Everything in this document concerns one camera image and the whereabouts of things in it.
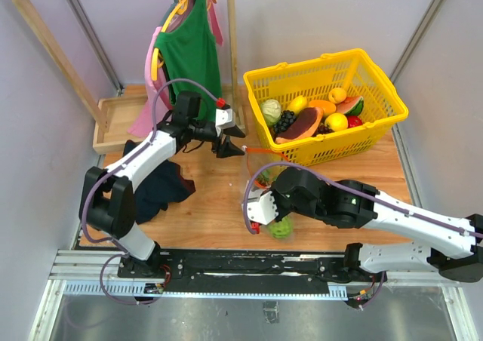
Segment green toy cabbage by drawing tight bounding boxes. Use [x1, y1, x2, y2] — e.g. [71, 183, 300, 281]
[266, 215, 294, 239]

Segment toy cherry bunch with leaves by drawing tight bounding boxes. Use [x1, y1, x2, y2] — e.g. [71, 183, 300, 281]
[254, 166, 281, 189]

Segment clear zip top bag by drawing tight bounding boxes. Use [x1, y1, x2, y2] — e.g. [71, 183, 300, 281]
[241, 146, 294, 239]

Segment yellow plastic shopping basket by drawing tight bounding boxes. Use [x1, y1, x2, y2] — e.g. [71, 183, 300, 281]
[244, 49, 408, 166]

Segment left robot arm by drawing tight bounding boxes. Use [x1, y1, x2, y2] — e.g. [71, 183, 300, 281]
[79, 91, 245, 278]

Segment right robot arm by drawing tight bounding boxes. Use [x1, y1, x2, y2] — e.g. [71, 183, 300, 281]
[270, 166, 482, 283]

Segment green tank top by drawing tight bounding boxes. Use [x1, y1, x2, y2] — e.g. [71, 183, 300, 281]
[154, 0, 222, 98]

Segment dark toy grapes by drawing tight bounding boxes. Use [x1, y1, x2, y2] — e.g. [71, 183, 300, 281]
[272, 110, 297, 135]

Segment pink shirt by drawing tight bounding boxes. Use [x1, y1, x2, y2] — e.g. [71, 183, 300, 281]
[128, 0, 223, 137]

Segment dark navy cloth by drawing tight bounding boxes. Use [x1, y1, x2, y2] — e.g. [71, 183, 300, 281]
[134, 160, 195, 224]

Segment yellow toy mango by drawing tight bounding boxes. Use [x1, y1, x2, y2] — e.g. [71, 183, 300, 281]
[287, 95, 309, 115]

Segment yellow toy lemon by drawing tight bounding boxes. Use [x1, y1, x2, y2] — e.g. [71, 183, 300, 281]
[324, 112, 349, 132]

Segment wooden clothes rack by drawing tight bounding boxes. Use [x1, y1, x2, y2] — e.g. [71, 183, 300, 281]
[2, 0, 250, 155]

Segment orange toy persimmon slice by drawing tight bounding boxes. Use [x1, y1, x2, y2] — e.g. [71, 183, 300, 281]
[309, 100, 337, 117]

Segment red toy apple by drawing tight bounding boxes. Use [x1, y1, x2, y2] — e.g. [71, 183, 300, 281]
[346, 115, 364, 129]

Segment toy watermelon slice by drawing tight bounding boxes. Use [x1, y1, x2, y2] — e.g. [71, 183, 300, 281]
[337, 96, 365, 116]

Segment yellow clothes hanger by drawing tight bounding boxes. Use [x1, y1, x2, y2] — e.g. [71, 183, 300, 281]
[148, 0, 223, 82]

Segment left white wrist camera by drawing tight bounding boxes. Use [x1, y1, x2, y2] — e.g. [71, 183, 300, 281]
[215, 97, 235, 134]

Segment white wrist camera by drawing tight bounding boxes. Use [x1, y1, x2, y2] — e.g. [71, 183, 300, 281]
[215, 97, 235, 134]
[245, 189, 278, 234]

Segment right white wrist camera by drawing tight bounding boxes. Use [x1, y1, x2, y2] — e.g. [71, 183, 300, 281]
[245, 189, 278, 234]

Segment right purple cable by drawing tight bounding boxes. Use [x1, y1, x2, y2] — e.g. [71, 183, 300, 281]
[241, 162, 483, 308]

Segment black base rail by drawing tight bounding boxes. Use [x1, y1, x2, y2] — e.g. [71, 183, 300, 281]
[118, 249, 387, 298]

